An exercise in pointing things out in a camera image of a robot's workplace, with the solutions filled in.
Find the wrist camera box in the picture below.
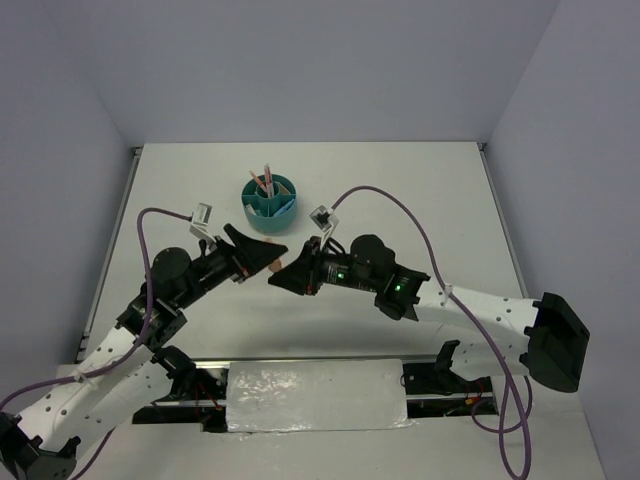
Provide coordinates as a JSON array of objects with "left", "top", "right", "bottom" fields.
[
  {"left": 309, "top": 205, "right": 339, "bottom": 249},
  {"left": 189, "top": 203, "right": 214, "bottom": 244}
]

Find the orange slim pen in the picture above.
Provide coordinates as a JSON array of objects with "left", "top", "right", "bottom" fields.
[{"left": 263, "top": 164, "right": 273, "bottom": 198}]

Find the silver foil sheet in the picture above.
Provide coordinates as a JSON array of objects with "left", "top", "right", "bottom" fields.
[{"left": 226, "top": 359, "right": 410, "bottom": 433}]

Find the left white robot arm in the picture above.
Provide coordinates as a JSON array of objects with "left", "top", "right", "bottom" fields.
[{"left": 1, "top": 225, "right": 288, "bottom": 479}]

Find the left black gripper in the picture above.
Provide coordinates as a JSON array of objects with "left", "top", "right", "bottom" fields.
[{"left": 176, "top": 223, "right": 287, "bottom": 309}]

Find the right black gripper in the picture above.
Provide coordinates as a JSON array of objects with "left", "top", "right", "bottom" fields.
[{"left": 268, "top": 236, "right": 379, "bottom": 296}]

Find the red slim pen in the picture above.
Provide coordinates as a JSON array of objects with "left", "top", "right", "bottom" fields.
[{"left": 249, "top": 170, "right": 268, "bottom": 195}]

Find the orange highlighter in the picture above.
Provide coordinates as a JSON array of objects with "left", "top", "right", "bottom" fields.
[{"left": 264, "top": 238, "right": 283, "bottom": 273}]

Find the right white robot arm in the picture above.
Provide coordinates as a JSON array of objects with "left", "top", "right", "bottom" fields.
[{"left": 268, "top": 234, "right": 590, "bottom": 393}]

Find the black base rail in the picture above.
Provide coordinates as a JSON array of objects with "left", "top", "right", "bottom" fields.
[{"left": 132, "top": 359, "right": 497, "bottom": 434}]

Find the blue highlighter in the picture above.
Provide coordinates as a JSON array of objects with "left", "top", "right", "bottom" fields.
[{"left": 273, "top": 199, "right": 295, "bottom": 217}]

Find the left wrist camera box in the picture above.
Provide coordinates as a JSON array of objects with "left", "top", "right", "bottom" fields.
[{"left": 189, "top": 203, "right": 214, "bottom": 244}]

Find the teal round desk organizer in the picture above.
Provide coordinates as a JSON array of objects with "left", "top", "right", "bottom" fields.
[{"left": 241, "top": 174, "right": 297, "bottom": 235}]

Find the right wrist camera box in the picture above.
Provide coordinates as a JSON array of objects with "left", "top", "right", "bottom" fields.
[{"left": 309, "top": 205, "right": 339, "bottom": 249}]

